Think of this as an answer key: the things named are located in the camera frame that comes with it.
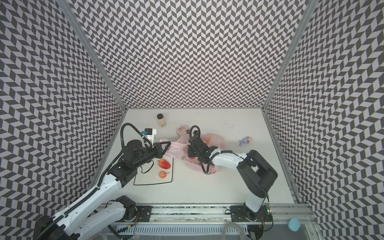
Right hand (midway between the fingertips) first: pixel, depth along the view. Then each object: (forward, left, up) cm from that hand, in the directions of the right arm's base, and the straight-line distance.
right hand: (191, 152), depth 90 cm
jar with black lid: (+24, +22, +1) cm, 33 cm away
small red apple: (-13, +15, 0) cm, 20 cm away
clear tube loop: (-36, -21, 0) cm, 42 cm away
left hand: (-4, +9, +17) cm, 19 cm away
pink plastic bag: (-3, +5, +12) cm, 13 cm away
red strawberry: (-7, +16, 0) cm, 17 cm away
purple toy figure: (+8, -35, -2) cm, 37 cm away
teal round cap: (-37, -49, -5) cm, 62 cm away
